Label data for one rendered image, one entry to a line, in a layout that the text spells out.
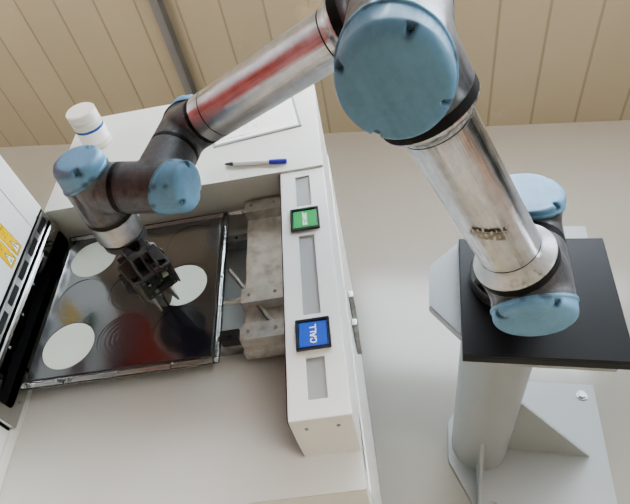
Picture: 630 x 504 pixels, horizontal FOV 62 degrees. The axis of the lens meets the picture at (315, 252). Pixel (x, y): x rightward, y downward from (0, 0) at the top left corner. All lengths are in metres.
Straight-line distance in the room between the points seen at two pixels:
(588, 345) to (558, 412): 0.88
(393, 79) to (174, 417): 0.72
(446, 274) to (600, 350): 0.30
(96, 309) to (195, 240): 0.24
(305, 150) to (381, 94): 0.66
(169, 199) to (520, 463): 1.35
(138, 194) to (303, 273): 0.33
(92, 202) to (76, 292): 0.41
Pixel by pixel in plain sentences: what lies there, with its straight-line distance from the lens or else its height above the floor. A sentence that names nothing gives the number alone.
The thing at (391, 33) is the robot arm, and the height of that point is 1.44.
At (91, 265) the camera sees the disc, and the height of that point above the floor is 0.90.
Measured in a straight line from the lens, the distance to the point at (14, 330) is 1.13.
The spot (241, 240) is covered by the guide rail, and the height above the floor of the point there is 0.85.
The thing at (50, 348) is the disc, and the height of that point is 0.90.
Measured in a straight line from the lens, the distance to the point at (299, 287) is 0.90.
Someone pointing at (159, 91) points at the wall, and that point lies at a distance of 2.97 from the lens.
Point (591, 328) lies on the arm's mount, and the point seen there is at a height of 0.85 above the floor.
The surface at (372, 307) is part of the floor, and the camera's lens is 2.02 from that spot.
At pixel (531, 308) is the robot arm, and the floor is 1.05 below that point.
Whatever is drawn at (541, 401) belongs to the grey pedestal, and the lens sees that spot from 1.86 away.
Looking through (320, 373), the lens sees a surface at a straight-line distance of 0.81.
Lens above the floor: 1.66
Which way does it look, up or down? 48 degrees down
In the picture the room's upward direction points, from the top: 14 degrees counter-clockwise
